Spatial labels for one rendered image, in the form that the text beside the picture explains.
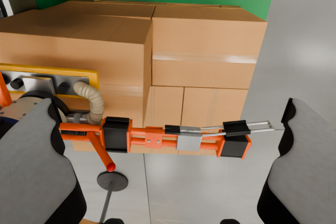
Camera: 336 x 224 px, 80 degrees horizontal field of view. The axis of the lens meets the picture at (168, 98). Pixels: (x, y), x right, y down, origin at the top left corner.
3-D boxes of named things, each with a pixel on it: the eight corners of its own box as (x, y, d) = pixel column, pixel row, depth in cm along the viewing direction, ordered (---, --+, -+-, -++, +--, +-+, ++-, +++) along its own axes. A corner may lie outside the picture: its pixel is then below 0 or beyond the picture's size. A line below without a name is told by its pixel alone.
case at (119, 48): (50, 80, 122) (5, 122, 89) (32, 9, 101) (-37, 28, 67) (150, 87, 125) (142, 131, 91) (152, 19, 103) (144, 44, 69)
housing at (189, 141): (175, 140, 65) (175, 151, 62) (177, 124, 62) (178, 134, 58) (196, 142, 66) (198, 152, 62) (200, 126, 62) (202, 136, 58)
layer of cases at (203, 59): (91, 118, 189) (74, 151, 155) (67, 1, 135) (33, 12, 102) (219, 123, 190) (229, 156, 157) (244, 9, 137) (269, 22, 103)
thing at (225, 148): (213, 146, 66) (217, 158, 62) (219, 128, 62) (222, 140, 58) (239, 147, 67) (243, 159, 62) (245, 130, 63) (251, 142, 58)
